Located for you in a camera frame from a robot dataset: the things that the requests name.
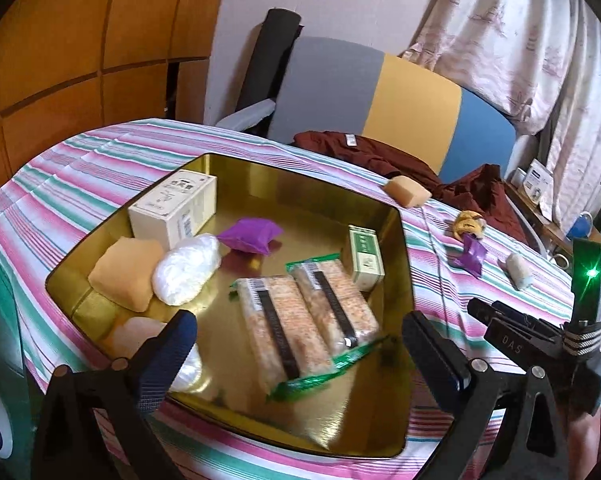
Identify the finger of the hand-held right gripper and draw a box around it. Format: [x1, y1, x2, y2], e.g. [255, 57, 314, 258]
[467, 298, 564, 337]
[483, 326, 564, 367]

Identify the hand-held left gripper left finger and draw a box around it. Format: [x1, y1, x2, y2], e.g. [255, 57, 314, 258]
[30, 309, 201, 480]

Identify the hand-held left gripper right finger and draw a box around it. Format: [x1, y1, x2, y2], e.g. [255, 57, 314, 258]
[401, 310, 571, 480]

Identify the pale pink soft packet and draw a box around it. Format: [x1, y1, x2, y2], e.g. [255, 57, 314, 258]
[102, 316, 170, 362]

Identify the white plastic packet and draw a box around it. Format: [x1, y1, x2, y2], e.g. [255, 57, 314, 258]
[153, 234, 222, 307]

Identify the orange soft packet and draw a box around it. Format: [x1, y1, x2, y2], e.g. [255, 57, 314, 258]
[88, 237, 167, 312]

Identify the rice cracker pack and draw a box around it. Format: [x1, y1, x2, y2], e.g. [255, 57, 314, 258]
[229, 274, 397, 405]
[285, 255, 382, 357]

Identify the small green white box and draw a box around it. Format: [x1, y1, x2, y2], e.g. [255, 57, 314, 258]
[347, 224, 386, 292]

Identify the large cream box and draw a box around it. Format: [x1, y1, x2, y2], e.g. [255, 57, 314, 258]
[128, 171, 219, 252]

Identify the purple snack packet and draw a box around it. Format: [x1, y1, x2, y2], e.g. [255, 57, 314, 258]
[449, 235, 487, 277]
[216, 217, 285, 257]

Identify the gold metal tray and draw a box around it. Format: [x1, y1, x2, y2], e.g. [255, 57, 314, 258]
[45, 152, 416, 459]

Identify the person's right forearm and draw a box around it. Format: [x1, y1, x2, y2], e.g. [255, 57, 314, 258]
[565, 400, 601, 480]

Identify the yellow snack packet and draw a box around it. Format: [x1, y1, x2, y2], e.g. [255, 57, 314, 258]
[447, 210, 487, 239]

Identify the blue round desk item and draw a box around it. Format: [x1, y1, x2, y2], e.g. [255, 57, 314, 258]
[567, 210, 598, 241]

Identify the white box blue print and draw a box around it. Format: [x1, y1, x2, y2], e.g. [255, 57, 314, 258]
[524, 159, 554, 207]

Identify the orange sponge block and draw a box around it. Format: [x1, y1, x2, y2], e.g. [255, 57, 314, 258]
[383, 176, 430, 209]

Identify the dark red garment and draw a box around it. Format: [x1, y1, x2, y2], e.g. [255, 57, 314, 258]
[293, 130, 532, 247]

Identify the striped blanket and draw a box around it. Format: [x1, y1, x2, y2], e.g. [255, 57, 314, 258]
[0, 119, 590, 480]

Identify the grey yellow blue chair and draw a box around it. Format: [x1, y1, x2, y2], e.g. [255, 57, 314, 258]
[215, 35, 537, 187]

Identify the floral pink curtain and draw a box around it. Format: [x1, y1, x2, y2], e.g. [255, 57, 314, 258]
[400, 0, 601, 223]

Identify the black rolled mat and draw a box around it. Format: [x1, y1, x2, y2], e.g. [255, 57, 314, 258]
[235, 7, 304, 117]

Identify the wooden wardrobe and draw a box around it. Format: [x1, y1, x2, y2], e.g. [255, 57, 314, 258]
[0, 0, 232, 202]

